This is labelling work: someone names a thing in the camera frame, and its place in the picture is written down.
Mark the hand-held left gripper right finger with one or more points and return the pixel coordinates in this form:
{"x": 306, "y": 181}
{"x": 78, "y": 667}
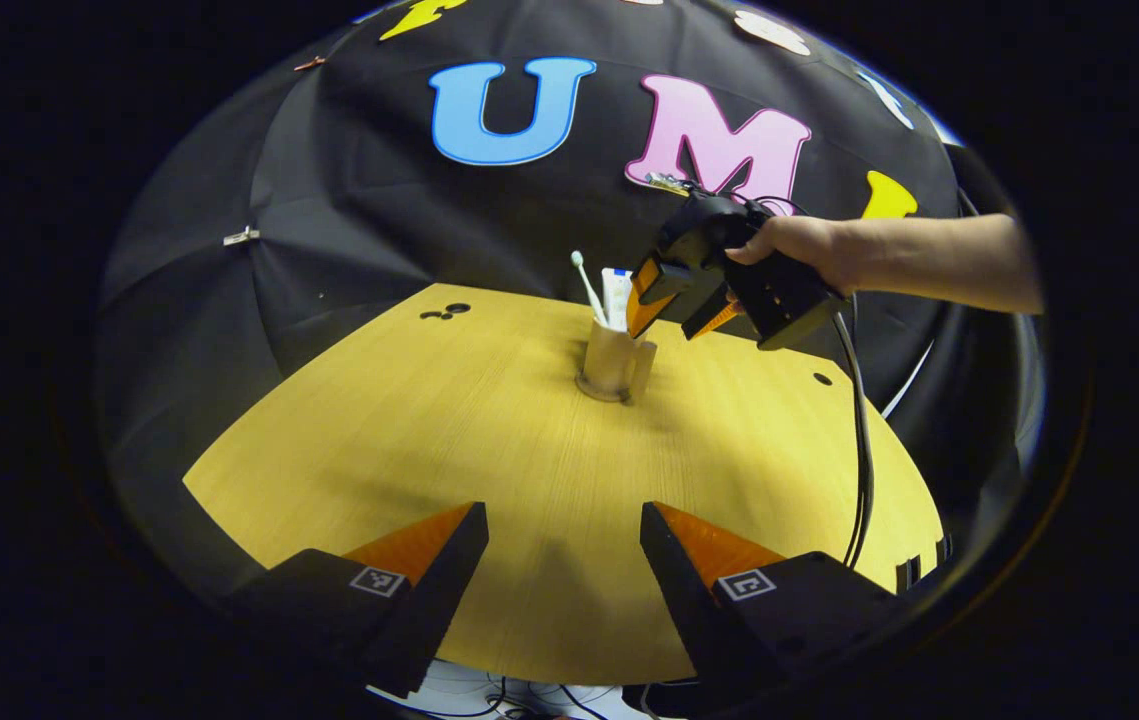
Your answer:
{"x": 684, "y": 600}

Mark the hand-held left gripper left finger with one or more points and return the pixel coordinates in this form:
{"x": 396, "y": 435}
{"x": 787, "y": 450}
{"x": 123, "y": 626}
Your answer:
{"x": 444, "y": 600}

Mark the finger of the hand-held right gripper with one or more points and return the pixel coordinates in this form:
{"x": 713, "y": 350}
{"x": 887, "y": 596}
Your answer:
{"x": 641, "y": 300}
{"x": 714, "y": 320}

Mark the white toothpaste tube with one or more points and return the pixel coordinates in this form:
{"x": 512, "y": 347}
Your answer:
{"x": 616, "y": 300}

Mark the pale green toothbrush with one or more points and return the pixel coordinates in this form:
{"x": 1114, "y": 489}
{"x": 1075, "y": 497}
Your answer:
{"x": 589, "y": 290}

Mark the beige cup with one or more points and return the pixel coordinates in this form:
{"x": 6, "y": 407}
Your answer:
{"x": 609, "y": 355}

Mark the round cork coaster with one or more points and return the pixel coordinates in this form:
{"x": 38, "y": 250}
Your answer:
{"x": 589, "y": 393}

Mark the wooden desktop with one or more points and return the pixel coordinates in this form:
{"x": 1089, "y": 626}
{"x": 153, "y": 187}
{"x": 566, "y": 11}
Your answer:
{"x": 489, "y": 450}

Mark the white strip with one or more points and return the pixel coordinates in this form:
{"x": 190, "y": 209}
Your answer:
{"x": 909, "y": 380}

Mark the black backdrop cloth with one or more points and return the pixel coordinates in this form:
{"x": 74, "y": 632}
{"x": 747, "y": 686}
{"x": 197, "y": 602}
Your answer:
{"x": 379, "y": 220}

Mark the silver cloth clip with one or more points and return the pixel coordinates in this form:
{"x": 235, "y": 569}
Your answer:
{"x": 241, "y": 237}

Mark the red cloth clip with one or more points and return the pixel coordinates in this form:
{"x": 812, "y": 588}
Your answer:
{"x": 309, "y": 63}

